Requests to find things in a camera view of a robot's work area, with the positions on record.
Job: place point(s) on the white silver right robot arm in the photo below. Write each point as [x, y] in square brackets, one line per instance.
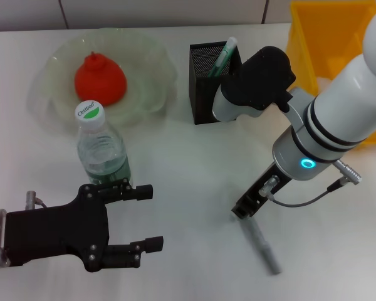
[338, 109]

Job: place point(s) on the green pen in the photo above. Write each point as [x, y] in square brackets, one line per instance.
[222, 58]

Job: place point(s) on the orange toy fruit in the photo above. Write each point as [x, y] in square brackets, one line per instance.
[100, 81]

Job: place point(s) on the yellow plastic bin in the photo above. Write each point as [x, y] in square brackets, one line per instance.
[313, 40]

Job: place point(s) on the grey marker pen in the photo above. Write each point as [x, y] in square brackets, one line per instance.
[263, 244]

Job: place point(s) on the black mesh pen holder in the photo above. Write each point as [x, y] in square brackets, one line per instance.
[203, 100]

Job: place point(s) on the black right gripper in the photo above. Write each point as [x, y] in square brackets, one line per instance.
[252, 197]

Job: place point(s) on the pale green glass fruit plate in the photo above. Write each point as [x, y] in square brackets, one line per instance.
[144, 78]

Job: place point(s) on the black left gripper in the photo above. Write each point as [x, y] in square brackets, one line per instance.
[56, 232]

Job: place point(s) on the clear plastic water bottle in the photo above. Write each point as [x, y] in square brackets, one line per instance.
[101, 150]

